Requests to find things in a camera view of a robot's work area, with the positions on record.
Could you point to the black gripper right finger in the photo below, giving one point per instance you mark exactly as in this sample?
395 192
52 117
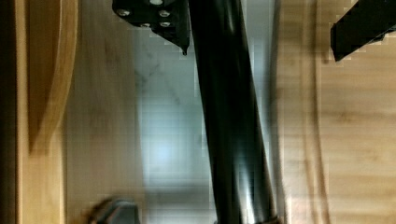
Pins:
368 21

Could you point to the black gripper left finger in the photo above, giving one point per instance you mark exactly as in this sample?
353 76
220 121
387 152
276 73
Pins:
167 18

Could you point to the wooden drawer box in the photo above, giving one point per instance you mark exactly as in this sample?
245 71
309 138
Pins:
70 145

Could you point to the bamboo cutting board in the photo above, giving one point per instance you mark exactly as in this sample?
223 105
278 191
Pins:
336 120

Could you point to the black drawer handle bar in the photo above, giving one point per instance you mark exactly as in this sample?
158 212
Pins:
240 177

